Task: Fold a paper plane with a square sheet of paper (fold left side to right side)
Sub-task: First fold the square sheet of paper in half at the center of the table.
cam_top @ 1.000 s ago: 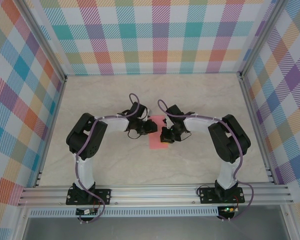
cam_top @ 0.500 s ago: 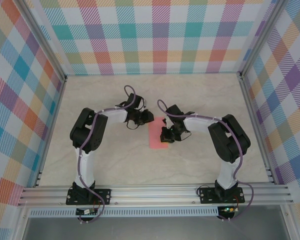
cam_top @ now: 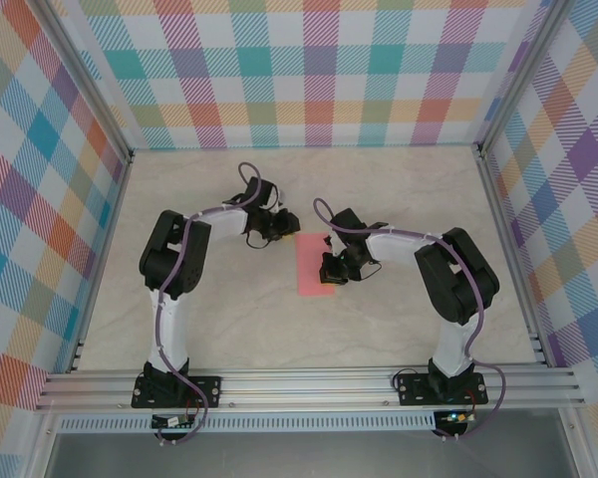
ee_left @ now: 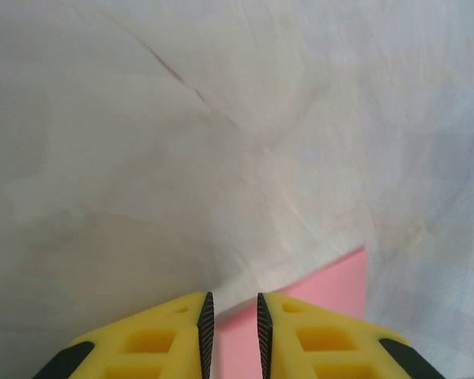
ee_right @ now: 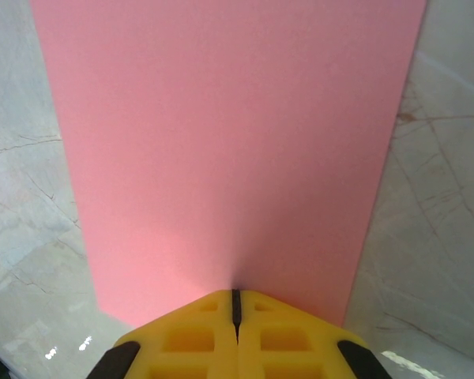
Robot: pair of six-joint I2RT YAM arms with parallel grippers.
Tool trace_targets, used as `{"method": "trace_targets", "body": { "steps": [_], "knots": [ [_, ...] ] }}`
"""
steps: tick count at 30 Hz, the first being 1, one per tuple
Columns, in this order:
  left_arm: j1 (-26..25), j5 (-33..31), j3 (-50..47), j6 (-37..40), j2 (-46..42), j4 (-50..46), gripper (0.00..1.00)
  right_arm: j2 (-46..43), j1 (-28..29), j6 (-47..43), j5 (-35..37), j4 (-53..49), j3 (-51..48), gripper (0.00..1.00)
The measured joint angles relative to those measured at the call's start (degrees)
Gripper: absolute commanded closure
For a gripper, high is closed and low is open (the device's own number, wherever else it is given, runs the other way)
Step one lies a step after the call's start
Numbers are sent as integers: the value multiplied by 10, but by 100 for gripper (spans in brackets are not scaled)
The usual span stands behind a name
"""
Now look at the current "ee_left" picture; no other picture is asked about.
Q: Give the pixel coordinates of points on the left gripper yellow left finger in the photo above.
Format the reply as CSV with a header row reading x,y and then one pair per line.
x,y
154,347

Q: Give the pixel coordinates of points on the pink square cloth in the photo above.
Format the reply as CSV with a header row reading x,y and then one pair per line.
x,y
320,284

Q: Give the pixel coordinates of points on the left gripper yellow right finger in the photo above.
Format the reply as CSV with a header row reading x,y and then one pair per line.
x,y
324,347

